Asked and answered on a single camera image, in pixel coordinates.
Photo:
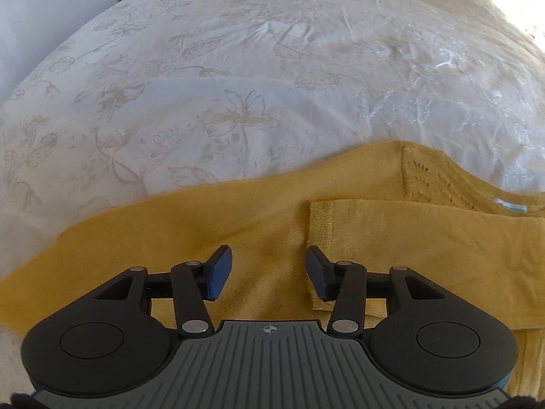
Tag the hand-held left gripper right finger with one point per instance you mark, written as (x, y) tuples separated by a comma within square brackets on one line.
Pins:
[(318, 273)]

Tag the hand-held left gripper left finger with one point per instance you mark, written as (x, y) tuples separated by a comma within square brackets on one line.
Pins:
[(218, 273)]

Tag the yellow knit sweater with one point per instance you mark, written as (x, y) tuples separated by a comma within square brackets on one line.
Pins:
[(255, 221)]

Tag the white floral bedspread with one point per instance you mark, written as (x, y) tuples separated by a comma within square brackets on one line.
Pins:
[(213, 51)]

